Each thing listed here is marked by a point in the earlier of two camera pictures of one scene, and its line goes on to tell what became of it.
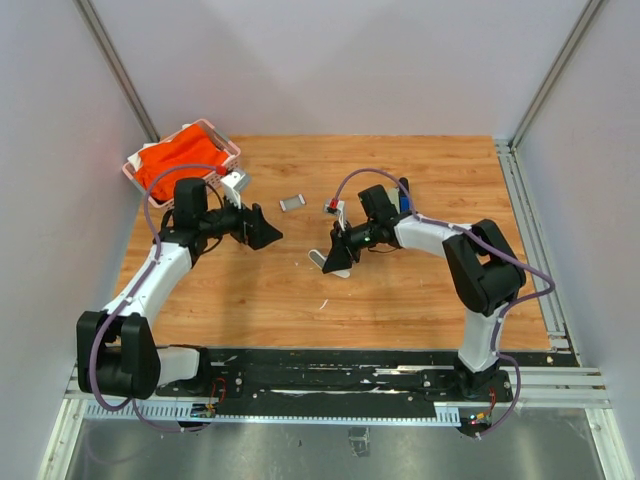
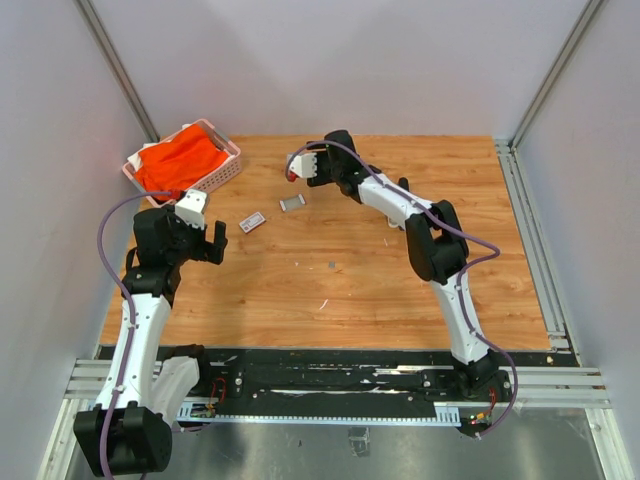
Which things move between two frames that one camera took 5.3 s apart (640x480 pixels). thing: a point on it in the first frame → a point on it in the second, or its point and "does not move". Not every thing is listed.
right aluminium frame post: (556, 71) does not move
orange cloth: (194, 146) does not move
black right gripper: (339, 257) → (319, 179)
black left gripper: (259, 231) → (207, 251)
